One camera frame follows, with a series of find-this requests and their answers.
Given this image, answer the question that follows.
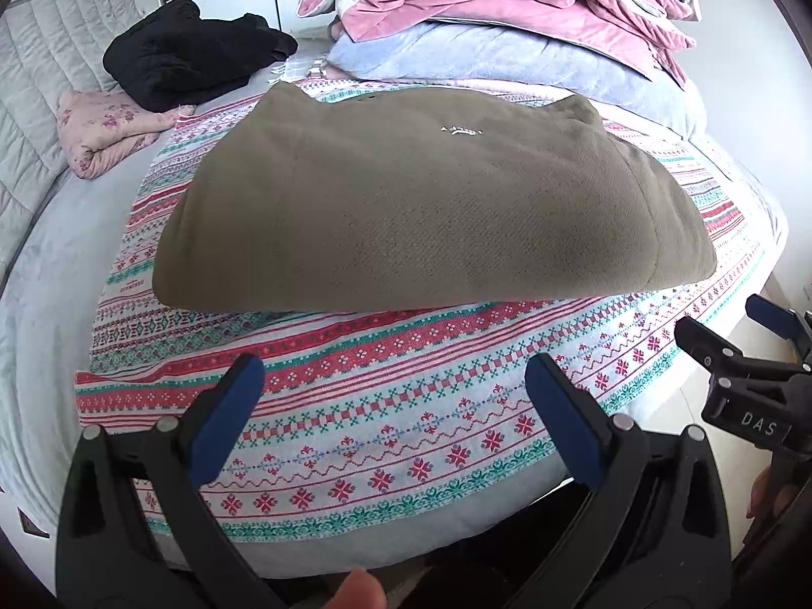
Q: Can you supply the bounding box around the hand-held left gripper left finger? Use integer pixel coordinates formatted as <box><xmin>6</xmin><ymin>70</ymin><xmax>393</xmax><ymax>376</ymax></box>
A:
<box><xmin>56</xmin><ymin>353</ymin><xmax>286</xmax><ymax>609</ymax></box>

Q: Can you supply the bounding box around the person's right hand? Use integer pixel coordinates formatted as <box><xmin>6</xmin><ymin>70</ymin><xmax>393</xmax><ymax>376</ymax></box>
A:
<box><xmin>747</xmin><ymin>457</ymin><xmax>812</xmax><ymax>522</ymax></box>

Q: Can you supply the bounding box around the light blue quilt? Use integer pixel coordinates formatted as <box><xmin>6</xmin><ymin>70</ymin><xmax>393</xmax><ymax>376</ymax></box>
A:
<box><xmin>325</xmin><ymin>20</ymin><xmax>708</xmax><ymax>141</ymax></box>

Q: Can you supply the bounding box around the pink velvet blanket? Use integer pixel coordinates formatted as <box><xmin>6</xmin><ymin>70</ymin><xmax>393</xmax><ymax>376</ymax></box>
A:
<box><xmin>298</xmin><ymin>0</ymin><xmax>699</xmax><ymax>86</ymax></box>

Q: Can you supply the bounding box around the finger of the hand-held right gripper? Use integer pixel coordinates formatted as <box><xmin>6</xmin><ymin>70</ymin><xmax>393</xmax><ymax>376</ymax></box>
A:
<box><xmin>673</xmin><ymin>317</ymin><xmax>762</xmax><ymax>389</ymax></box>
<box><xmin>745</xmin><ymin>295</ymin><xmax>812</xmax><ymax>369</ymax></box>

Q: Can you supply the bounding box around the bed with grey sheet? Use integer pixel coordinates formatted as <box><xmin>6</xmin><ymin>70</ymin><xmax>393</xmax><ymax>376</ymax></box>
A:
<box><xmin>0</xmin><ymin>31</ymin><xmax>791</xmax><ymax>585</ymax></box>

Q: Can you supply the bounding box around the person's left hand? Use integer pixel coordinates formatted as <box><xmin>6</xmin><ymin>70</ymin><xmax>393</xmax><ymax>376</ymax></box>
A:
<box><xmin>315</xmin><ymin>567</ymin><xmax>389</xmax><ymax>609</ymax></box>

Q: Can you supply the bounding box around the olive fleece sweater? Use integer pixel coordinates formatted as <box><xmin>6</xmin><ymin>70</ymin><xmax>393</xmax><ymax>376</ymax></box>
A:
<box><xmin>152</xmin><ymin>84</ymin><xmax>718</xmax><ymax>313</ymax></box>

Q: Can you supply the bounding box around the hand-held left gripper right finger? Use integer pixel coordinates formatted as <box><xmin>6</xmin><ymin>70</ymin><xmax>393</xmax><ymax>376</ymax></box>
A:
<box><xmin>507</xmin><ymin>353</ymin><xmax>737</xmax><ymax>609</ymax></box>

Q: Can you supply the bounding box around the grey quilted headboard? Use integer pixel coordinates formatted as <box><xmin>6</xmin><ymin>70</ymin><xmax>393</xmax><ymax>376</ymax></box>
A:
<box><xmin>0</xmin><ymin>0</ymin><xmax>144</xmax><ymax>267</ymax></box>

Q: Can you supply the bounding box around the pink floral cloth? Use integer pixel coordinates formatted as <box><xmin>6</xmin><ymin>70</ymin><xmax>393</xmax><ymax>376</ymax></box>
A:
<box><xmin>56</xmin><ymin>90</ymin><xmax>194</xmax><ymax>180</ymax></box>

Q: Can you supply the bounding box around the red green patterned blanket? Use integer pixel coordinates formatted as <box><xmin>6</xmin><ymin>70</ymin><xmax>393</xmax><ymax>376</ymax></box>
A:
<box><xmin>75</xmin><ymin>57</ymin><xmax>791</xmax><ymax>543</ymax></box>

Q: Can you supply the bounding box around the black garment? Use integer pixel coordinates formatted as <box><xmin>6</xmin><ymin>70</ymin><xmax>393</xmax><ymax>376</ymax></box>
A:
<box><xmin>103</xmin><ymin>0</ymin><xmax>299</xmax><ymax>112</ymax></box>

